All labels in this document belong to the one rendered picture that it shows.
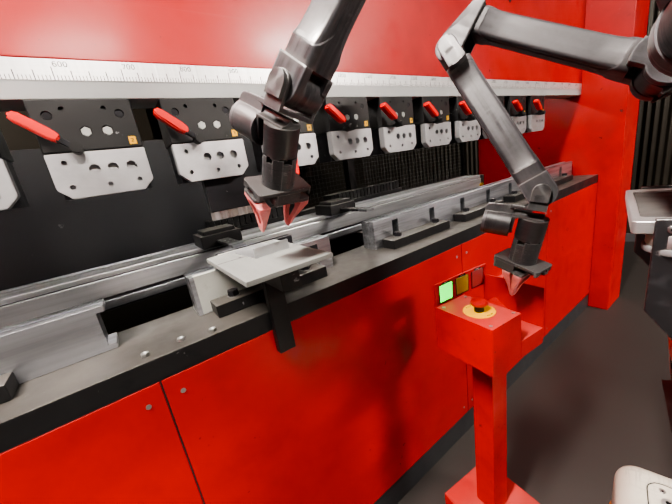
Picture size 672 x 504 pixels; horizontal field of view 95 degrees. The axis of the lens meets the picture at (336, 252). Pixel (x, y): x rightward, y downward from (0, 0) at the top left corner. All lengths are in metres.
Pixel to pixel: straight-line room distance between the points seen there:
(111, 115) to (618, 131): 2.35
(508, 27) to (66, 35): 0.83
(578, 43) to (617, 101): 1.62
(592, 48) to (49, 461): 1.18
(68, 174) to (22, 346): 0.32
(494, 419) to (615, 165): 1.80
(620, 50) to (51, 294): 1.30
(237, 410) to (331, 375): 0.25
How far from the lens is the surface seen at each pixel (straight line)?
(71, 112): 0.74
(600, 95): 2.47
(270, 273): 0.55
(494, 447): 1.08
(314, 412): 0.91
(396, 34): 1.16
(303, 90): 0.50
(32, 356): 0.80
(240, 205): 0.80
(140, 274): 1.01
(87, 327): 0.78
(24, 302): 1.04
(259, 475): 0.92
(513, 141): 0.79
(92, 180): 0.73
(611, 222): 2.51
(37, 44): 0.77
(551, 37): 0.85
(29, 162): 1.29
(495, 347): 0.78
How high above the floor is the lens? 1.16
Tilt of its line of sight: 16 degrees down
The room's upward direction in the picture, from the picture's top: 9 degrees counter-clockwise
